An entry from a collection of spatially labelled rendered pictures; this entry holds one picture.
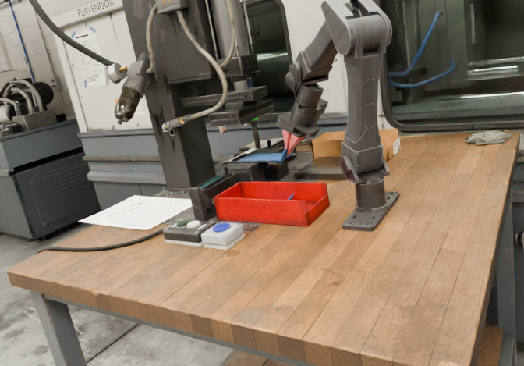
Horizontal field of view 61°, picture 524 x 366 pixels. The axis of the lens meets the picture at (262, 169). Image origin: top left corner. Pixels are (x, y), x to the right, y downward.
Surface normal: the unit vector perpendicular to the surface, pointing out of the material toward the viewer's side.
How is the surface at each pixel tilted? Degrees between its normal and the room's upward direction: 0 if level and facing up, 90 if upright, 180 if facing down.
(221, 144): 90
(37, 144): 90
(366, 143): 103
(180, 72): 90
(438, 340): 0
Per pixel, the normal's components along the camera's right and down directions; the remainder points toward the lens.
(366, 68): 0.34, 0.40
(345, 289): -0.18, -0.95
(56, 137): 0.81, 0.01
